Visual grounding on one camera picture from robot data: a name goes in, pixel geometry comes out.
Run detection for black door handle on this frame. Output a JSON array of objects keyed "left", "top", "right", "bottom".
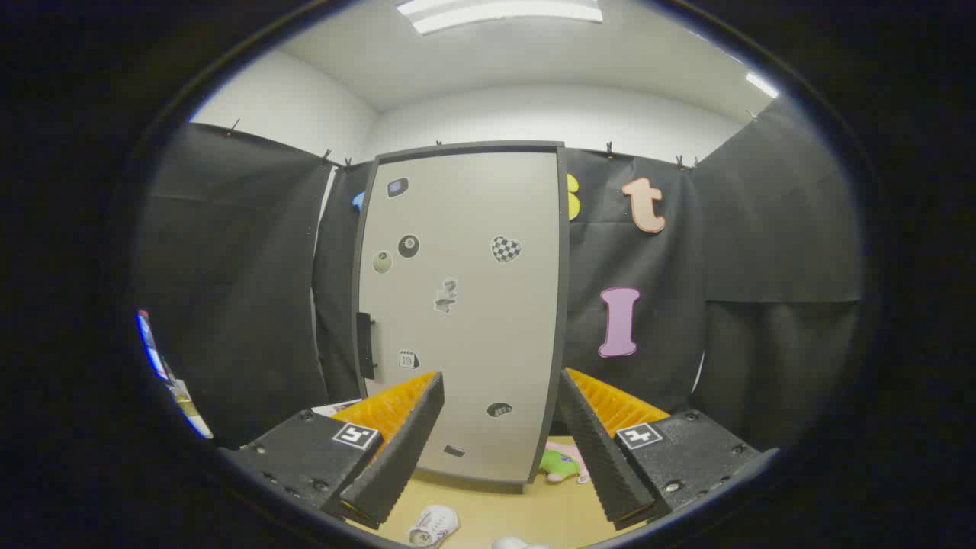
[{"left": 356, "top": 311, "right": 377, "bottom": 380}]

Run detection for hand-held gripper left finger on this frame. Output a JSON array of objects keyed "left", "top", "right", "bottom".
[{"left": 221, "top": 371, "right": 445, "bottom": 531}]

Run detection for beige shoe cabinet door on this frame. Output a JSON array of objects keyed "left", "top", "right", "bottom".
[{"left": 358, "top": 150, "right": 563, "bottom": 485}]

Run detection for white and gold object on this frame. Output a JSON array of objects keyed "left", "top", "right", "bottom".
[{"left": 166, "top": 377, "right": 214, "bottom": 441}]

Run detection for black backdrop cloth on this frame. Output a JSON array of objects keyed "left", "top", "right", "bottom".
[{"left": 133, "top": 95, "right": 866, "bottom": 451}]

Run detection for white canvas shoe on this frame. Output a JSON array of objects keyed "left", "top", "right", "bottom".
[{"left": 408, "top": 505, "right": 461, "bottom": 548}]

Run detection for long ceiling light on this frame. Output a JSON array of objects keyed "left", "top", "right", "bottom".
[{"left": 395, "top": 0, "right": 605, "bottom": 36}]

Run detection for lit display screen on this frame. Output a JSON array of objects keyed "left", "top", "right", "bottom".
[{"left": 136, "top": 307, "right": 170, "bottom": 382}]

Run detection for grey shoe cabinet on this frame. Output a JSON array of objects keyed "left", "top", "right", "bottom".
[{"left": 352, "top": 141, "right": 571, "bottom": 493}]

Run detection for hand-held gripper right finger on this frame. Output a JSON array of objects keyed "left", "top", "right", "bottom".
[{"left": 558, "top": 368, "right": 779, "bottom": 532}]

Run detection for green and pink plush toy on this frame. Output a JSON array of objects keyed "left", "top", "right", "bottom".
[{"left": 538, "top": 441, "right": 592, "bottom": 486}]

